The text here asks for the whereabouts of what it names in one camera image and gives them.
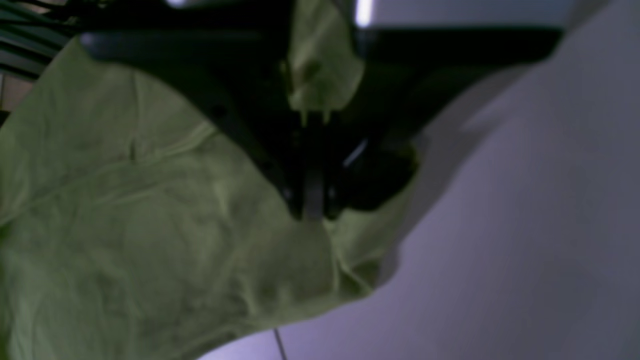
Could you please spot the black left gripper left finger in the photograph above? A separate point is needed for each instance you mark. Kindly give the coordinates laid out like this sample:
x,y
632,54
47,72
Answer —
x,y
225,57

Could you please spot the green T-shirt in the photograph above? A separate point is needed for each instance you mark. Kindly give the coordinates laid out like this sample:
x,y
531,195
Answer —
x,y
133,229

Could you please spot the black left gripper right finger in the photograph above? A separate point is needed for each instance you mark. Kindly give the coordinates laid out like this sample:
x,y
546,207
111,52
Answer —
x,y
364,154

